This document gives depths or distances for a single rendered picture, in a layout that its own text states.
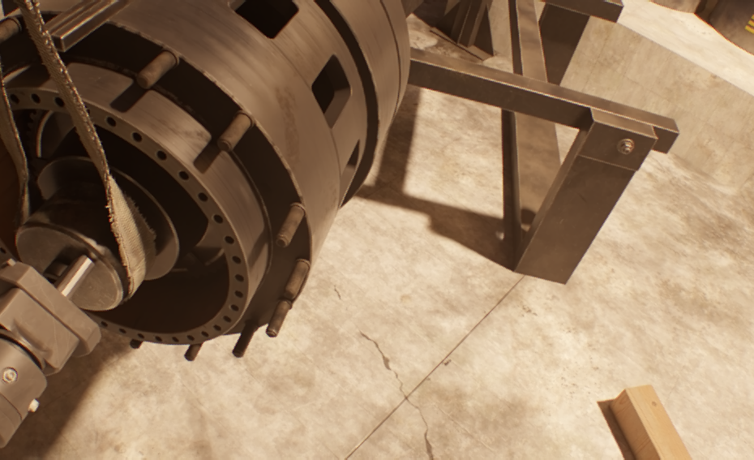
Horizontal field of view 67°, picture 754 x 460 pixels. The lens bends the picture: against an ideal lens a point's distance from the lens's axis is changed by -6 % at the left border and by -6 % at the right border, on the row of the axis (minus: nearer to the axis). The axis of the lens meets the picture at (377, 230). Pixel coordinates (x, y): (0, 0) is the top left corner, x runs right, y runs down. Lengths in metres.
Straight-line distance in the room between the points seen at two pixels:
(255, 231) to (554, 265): 1.49
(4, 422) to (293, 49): 0.50
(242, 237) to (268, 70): 0.19
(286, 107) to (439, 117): 2.02
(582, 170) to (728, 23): 1.92
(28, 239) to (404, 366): 1.20
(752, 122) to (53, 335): 2.85
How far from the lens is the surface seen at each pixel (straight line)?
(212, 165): 0.65
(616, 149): 1.77
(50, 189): 0.81
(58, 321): 0.65
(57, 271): 0.73
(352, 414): 1.61
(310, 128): 0.71
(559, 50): 2.80
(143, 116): 0.64
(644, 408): 1.84
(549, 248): 2.01
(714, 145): 3.13
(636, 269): 2.37
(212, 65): 0.65
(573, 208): 1.90
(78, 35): 0.63
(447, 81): 1.71
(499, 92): 1.73
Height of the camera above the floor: 1.41
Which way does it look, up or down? 44 degrees down
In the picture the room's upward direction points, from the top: 15 degrees clockwise
